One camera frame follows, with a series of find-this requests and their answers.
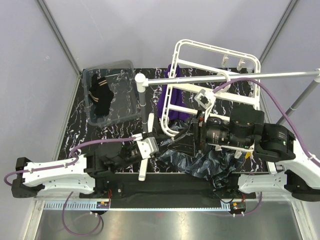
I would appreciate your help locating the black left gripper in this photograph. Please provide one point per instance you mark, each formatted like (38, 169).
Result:
(159, 139)

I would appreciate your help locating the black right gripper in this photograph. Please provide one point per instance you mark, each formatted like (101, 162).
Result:
(196, 131)

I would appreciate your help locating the purple sock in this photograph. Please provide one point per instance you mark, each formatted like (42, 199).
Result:
(176, 99)

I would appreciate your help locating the black striped sock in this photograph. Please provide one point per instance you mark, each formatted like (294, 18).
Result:
(101, 95)

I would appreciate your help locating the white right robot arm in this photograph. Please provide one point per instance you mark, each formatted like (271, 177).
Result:
(246, 132)

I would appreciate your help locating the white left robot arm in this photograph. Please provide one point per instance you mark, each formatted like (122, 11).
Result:
(88, 168)

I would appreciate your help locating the dark patterned cloth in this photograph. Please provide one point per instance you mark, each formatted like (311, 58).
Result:
(213, 166)

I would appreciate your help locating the grey white drying rack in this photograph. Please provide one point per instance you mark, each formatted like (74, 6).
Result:
(225, 100)

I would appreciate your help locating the clear plastic bin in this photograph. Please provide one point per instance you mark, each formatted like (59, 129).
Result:
(120, 76)

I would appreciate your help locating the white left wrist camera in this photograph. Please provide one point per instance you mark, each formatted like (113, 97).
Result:
(147, 144)

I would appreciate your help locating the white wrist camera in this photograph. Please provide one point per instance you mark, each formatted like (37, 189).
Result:
(206, 99)
(147, 144)

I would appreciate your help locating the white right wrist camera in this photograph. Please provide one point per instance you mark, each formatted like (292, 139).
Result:
(206, 99)

